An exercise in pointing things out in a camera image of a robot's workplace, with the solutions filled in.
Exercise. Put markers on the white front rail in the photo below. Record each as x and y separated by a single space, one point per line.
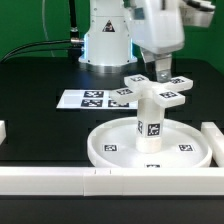
110 181

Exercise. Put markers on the white marker plate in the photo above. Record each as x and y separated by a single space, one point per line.
90 99

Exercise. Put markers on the white right rail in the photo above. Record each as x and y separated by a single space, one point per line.
215 139

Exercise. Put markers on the white round table top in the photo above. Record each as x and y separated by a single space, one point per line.
113 144

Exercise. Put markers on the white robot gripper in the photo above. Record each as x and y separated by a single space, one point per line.
156 26

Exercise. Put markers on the white rail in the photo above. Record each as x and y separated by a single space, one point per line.
110 181
215 139
2 131

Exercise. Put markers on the black vertical cable connector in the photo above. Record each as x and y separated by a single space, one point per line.
74 33

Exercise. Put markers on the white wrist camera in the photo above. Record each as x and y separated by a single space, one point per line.
198 13

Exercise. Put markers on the white cross-shaped table base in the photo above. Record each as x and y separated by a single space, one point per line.
138 87

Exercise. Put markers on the white left rail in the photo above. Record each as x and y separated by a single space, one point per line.
2 131

